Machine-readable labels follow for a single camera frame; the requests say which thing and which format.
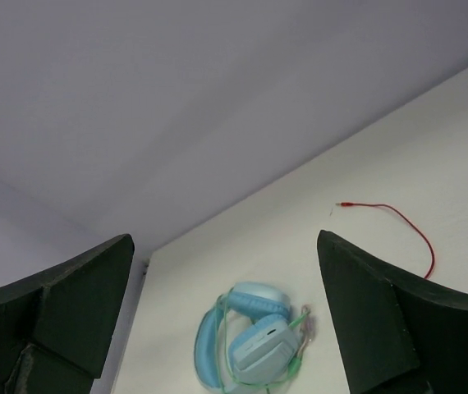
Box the light blue headphones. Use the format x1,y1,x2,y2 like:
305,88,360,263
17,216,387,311
194,282,300,393

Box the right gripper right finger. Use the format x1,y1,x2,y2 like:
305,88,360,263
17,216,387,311
317,231,468,393

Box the green headphone cable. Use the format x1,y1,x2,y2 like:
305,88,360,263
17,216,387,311
213,293,317,393

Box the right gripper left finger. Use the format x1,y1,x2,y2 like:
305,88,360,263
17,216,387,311
0,234,135,393

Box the red headphone cable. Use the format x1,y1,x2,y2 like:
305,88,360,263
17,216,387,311
335,200,436,280

